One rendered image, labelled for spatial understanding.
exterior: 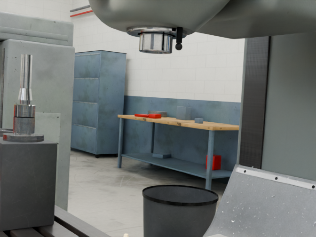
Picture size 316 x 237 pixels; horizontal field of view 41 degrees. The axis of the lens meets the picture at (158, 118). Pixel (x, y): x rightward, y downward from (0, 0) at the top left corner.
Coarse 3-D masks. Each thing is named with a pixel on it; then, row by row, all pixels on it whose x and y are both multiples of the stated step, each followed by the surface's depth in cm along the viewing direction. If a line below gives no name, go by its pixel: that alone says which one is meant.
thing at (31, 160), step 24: (0, 144) 89; (24, 144) 90; (48, 144) 93; (0, 168) 88; (24, 168) 90; (48, 168) 93; (0, 192) 88; (24, 192) 91; (48, 192) 94; (0, 216) 88; (24, 216) 91; (48, 216) 94
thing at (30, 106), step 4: (16, 104) 93; (20, 104) 93; (24, 104) 93; (28, 104) 95; (32, 104) 96; (16, 108) 93; (20, 108) 93; (24, 108) 93; (28, 108) 94; (32, 108) 94
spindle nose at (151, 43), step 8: (144, 32) 58; (152, 32) 57; (144, 40) 58; (152, 40) 57; (160, 40) 57; (168, 40) 58; (144, 48) 58; (152, 48) 57; (160, 48) 57; (168, 48) 58
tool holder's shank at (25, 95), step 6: (24, 60) 94; (30, 60) 94; (24, 66) 94; (30, 66) 94; (24, 72) 94; (30, 72) 94; (24, 78) 94; (30, 78) 95; (24, 84) 94; (30, 84) 95; (24, 90) 94; (30, 90) 95; (18, 96) 94; (24, 96) 94; (30, 96) 95; (24, 102) 94
